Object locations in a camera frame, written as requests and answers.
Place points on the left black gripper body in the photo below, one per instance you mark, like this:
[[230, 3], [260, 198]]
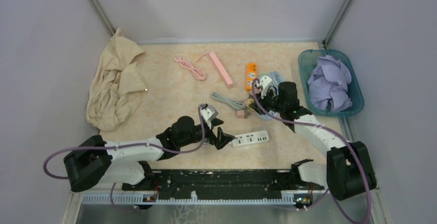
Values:
[[209, 134]]

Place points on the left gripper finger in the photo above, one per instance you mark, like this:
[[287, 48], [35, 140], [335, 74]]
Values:
[[215, 122], [222, 139]]

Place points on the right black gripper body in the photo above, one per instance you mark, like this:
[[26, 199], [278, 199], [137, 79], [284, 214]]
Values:
[[271, 102]]

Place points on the yellow USB charger plug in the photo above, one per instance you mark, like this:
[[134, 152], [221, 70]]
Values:
[[250, 103]]

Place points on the pink charger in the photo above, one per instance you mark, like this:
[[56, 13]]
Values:
[[242, 114]]

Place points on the white power strip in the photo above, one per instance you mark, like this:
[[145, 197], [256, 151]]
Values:
[[250, 138]]

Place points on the orange power strip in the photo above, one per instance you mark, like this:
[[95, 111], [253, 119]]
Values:
[[251, 74]]

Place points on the round light blue power socket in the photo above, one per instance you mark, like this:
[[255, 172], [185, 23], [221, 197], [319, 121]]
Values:
[[267, 117]]

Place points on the pink power strip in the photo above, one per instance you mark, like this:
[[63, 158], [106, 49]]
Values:
[[221, 69]]

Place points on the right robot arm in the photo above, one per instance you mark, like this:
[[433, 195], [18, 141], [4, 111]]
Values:
[[348, 170]]

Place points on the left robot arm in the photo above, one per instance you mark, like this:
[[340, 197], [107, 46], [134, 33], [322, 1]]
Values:
[[97, 161]]

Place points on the lavender cloth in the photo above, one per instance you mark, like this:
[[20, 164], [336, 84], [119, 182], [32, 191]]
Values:
[[328, 85]]

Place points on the teal plastic basket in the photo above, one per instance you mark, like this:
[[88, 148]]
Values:
[[307, 61]]

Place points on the beige cloth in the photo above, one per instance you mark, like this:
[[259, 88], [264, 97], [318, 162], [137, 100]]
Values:
[[115, 92]]

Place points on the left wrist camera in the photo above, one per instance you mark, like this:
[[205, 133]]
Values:
[[208, 113]]

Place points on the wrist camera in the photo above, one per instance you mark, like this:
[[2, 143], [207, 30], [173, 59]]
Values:
[[263, 84], [208, 113]]

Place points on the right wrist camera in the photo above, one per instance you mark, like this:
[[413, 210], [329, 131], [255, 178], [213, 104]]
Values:
[[263, 84]]

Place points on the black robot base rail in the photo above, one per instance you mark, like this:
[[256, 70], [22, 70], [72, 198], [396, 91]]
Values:
[[256, 184]]

